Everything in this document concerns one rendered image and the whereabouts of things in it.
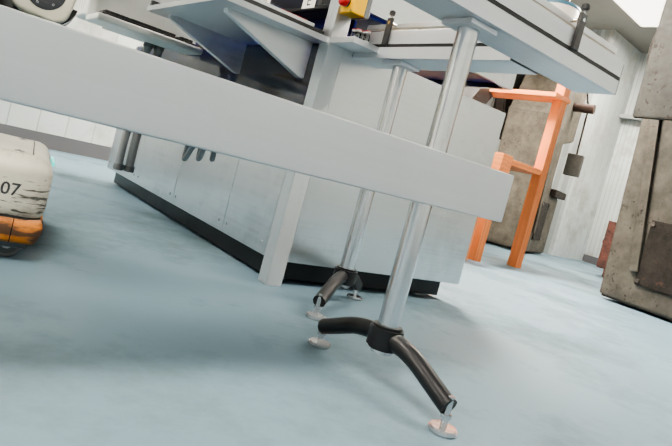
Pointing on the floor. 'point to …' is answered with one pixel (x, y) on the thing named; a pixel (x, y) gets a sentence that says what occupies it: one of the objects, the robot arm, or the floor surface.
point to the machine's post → (276, 251)
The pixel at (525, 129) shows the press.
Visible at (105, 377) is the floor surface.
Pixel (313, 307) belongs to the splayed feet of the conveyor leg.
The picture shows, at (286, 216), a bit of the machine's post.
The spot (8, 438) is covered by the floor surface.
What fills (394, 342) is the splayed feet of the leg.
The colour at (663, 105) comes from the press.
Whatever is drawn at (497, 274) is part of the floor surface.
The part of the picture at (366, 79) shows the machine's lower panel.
